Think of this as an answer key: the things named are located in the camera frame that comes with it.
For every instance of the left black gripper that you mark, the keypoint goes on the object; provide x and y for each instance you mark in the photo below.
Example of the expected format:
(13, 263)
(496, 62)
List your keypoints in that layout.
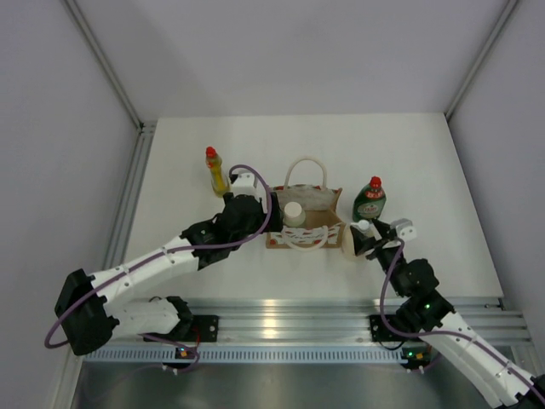
(276, 216)

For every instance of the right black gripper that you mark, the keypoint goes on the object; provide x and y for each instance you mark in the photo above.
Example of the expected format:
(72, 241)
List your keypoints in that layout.
(364, 243)

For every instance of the cream pump lotion bottle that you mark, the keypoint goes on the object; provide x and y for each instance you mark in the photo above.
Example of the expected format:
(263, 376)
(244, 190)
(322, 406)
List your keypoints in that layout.
(347, 247)

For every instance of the green dish soap bottle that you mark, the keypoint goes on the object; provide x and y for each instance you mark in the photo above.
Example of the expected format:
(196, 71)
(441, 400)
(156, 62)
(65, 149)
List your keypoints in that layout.
(370, 201)

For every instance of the jute watermelon canvas bag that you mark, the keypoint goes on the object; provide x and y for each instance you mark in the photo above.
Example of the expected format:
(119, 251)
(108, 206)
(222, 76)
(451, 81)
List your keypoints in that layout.
(323, 227)

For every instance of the yellow dish soap bottle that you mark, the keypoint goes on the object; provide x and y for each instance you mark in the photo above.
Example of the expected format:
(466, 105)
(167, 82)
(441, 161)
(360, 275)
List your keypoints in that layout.
(219, 181)

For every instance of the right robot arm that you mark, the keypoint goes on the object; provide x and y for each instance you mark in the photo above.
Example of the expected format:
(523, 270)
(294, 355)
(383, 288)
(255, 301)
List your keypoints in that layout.
(410, 307)

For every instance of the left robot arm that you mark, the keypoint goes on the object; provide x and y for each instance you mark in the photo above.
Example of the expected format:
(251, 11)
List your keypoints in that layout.
(96, 308)

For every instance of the pale green white-capped bottle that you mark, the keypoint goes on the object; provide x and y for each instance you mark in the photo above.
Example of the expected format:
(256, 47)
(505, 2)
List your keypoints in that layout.
(294, 215)

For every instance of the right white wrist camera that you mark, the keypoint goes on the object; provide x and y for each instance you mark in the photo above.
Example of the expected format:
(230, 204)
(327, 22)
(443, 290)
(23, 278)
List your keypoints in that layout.
(404, 229)

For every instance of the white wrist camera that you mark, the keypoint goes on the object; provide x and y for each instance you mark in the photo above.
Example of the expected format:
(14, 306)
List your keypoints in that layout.
(243, 184)
(404, 229)

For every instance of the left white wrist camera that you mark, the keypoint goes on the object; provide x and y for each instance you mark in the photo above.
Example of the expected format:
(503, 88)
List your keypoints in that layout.
(243, 184)

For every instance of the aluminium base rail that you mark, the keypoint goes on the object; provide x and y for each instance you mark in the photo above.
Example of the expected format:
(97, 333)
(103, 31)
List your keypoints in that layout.
(345, 322)

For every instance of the white slotted cable duct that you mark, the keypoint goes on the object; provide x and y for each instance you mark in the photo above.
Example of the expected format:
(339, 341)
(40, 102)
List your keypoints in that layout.
(250, 354)

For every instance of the right aluminium frame post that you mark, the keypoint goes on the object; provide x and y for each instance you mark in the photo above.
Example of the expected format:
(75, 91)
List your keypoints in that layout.
(485, 50)

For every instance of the aluminium frame post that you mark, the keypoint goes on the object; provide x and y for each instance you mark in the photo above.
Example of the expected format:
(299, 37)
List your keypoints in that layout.
(85, 30)
(485, 50)

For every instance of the left aluminium frame post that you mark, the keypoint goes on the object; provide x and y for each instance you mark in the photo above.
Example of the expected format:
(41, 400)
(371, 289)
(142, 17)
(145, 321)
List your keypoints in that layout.
(85, 30)

